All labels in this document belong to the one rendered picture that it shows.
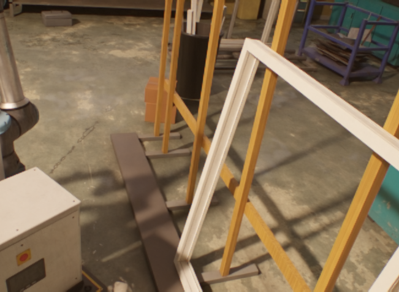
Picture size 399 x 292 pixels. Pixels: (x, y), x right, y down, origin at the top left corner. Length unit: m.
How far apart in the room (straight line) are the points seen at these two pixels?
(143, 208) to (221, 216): 0.59
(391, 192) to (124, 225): 1.94
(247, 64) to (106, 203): 1.63
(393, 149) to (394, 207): 2.06
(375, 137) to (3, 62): 1.63
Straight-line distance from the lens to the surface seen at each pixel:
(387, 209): 3.29
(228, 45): 6.37
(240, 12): 9.06
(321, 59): 6.63
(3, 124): 2.04
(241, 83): 1.92
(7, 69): 2.11
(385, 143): 1.21
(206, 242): 2.82
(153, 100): 4.03
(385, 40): 7.97
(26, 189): 1.84
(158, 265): 2.55
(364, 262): 3.11
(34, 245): 1.73
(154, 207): 2.94
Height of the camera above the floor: 1.95
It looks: 31 degrees down
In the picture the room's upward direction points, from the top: 8 degrees clockwise
